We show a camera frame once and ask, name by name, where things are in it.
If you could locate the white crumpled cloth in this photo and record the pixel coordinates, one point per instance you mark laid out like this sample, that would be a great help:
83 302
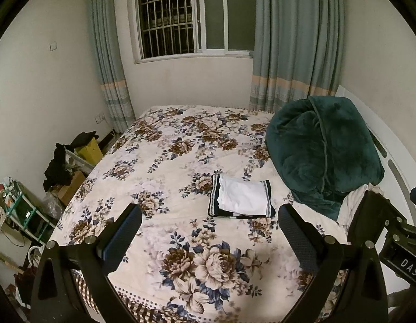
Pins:
351 203

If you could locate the dark green plush blanket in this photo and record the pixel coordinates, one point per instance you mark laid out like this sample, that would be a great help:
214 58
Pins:
322 150

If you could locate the grey-green curtain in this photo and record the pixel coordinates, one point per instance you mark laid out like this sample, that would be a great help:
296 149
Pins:
298 51
109 66

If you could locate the white t-shirt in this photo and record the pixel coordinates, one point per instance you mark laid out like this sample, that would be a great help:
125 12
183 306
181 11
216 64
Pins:
240 197

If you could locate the right grey-green curtain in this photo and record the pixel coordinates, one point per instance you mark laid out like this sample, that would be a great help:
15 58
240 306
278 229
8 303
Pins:
298 51

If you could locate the wall power outlet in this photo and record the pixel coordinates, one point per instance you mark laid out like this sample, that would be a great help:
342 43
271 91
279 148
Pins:
99 118

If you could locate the green wire rack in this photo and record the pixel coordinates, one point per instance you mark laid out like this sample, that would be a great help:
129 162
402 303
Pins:
25 215

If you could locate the black clothes on pile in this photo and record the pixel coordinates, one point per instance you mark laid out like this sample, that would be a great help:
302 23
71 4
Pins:
56 172

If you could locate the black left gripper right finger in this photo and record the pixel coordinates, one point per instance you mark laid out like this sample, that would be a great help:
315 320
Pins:
307 244

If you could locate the white wall switch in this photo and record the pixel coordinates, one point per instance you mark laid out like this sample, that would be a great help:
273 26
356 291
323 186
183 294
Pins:
53 45

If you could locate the yellow box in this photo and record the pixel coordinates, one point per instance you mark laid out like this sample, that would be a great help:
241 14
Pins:
91 152

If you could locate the black grey striped folded garment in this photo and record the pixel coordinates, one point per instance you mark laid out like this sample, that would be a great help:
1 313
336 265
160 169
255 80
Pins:
215 211

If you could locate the left grey-green curtain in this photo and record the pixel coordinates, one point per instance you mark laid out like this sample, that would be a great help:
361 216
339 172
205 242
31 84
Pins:
109 66

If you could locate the floral bed cover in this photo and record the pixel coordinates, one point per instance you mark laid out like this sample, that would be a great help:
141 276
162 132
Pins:
184 265

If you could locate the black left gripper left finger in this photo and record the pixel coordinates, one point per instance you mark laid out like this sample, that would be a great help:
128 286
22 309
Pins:
116 237

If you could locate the cardboard box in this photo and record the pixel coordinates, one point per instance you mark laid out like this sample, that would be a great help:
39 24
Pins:
66 193

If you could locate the barred window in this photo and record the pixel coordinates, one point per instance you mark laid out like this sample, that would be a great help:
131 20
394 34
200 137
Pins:
166 29

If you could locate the white bed headboard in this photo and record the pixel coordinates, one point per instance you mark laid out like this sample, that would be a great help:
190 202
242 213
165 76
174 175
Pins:
399 182

